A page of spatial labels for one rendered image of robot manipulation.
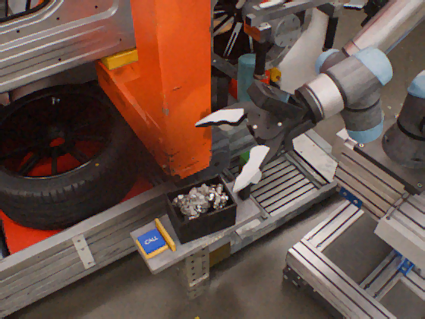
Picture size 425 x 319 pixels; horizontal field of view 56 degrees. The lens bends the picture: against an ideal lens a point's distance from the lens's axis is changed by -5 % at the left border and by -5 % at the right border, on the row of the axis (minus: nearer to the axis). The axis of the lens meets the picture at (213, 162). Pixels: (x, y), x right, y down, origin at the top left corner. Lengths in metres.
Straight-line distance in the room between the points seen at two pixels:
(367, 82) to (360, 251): 1.08
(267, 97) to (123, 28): 1.07
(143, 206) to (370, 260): 0.90
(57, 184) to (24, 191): 0.12
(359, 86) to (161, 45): 0.54
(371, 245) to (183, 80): 1.02
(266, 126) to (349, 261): 1.07
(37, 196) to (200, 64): 0.76
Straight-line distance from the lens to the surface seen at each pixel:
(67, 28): 1.57
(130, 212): 1.57
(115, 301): 1.82
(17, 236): 1.77
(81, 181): 1.54
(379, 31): 0.89
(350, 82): 0.74
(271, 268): 1.86
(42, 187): 1.57
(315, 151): 2.22
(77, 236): 1.54
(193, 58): 1.16
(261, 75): 1.49
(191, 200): 1.32
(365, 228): 1.81
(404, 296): 1.70
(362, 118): 0.81
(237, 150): 2.09
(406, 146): 1.17
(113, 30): 1.63
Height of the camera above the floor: 1.62
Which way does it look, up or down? 47 degrees down
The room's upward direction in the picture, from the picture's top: straight up
